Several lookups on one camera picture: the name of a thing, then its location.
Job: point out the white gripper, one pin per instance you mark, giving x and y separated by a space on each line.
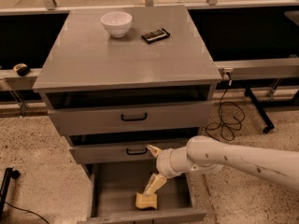
163 163

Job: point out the yellow sponge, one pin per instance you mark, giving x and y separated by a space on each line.
145 201

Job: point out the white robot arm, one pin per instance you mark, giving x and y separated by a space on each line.
203 155

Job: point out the grey bottom drawer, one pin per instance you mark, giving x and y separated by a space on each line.
114 186

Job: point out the grey drawer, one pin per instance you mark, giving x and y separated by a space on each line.
130 118
116 152
114 186

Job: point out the grey middle drawer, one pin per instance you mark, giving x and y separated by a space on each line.
116 152

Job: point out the grey top drawer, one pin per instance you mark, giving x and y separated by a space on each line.
130 118

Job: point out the grey drawer cabinet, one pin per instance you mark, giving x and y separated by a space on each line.
84 39

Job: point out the black table leg with caster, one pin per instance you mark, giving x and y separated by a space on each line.
268 123

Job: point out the black snack bar packet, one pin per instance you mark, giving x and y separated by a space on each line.
154 36

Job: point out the black stand leg left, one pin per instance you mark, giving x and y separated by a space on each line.
9 174

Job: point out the white ceramic bowl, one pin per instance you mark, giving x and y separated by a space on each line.
117 23

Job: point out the black yellow tape measure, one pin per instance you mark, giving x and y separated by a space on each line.
21 69

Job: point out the metal clamp bracket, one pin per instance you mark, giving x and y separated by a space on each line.
227 73

